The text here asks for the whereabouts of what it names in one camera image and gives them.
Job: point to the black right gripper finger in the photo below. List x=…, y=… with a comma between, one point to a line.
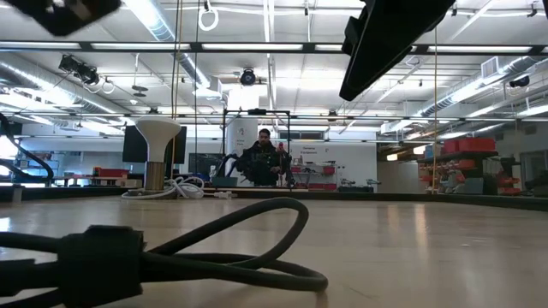
x=385, y=43
x=353, y=36

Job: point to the shelf with orange-red bins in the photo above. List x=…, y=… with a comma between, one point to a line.
x=462, y=145

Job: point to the black overhead light bar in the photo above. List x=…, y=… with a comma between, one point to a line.
x=194, y=47

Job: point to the large black monitor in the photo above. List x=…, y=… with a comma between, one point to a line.
x=132, y=145

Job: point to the white building column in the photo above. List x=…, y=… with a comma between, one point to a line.
x=240, y=134

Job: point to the person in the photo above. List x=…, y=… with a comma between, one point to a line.
x=263, y=162

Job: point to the red bin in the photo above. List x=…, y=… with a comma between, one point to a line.
x=111, y=172

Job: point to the small black monitor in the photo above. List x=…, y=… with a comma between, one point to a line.
x=205, y=162

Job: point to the large silver ceiling duct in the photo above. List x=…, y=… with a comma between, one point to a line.
x=43, y=85

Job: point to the slim silver ceiling duct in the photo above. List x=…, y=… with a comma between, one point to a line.
x=158, y=25

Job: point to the round black ceiling camera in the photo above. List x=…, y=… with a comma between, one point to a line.
x=247, y=77

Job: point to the black background cell frame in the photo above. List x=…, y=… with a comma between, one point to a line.
x=257, y=112

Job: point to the small black ceiling camera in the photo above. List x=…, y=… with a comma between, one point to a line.
x=519, y=81

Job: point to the white-topped brass pedestal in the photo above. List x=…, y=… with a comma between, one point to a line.
x=157, y=132

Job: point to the small white post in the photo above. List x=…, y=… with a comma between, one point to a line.
x=17, y=193

